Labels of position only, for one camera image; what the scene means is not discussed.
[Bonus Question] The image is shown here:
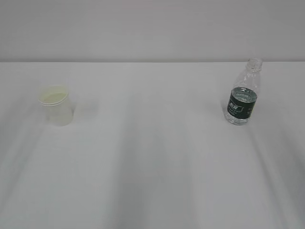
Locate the white paper cup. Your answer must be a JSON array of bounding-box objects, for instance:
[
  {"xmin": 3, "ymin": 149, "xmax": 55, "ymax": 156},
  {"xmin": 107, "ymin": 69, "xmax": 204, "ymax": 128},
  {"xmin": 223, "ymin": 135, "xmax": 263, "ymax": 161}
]
[{"xmin": 38, "ymin": 85, "xmax": 73, "ymax": 126}]

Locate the clear water bottle green label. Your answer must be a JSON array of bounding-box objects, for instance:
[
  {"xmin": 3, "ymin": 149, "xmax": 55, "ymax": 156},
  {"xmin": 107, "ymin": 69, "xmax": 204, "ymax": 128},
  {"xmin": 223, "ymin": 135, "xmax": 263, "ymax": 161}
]
[{"xmin": 224, "ymin": 58, "xmax": 263, "ymax": 125}]

